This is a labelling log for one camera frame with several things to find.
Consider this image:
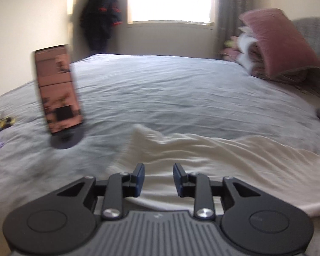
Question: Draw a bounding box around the pink pillow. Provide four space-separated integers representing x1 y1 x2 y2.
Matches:
239 8 320 79

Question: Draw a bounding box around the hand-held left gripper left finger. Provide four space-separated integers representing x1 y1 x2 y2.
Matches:
56 163 145 220

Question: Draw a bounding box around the smartphone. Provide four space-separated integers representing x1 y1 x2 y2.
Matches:
33 44 85 136

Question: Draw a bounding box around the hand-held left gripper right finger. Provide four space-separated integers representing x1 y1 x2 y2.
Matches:
173 163 259 220

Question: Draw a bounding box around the yellow black small item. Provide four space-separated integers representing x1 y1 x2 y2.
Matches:
0 116 16 132

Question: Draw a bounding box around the round phone stand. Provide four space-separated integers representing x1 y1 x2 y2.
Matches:
50 127 85 150

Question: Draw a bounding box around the folded grey pink quilt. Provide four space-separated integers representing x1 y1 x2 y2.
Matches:
221 25 310 83

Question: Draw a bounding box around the dark hanging jacket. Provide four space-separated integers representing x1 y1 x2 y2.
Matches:
74 0 122 56

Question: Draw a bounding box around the grey quilted headboard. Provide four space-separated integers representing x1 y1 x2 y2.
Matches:
291 17 320 91

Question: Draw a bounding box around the grey curtain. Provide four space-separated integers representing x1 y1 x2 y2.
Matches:
213 0 256 59

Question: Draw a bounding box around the white shirt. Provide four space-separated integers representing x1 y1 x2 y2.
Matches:
107 124 320 218

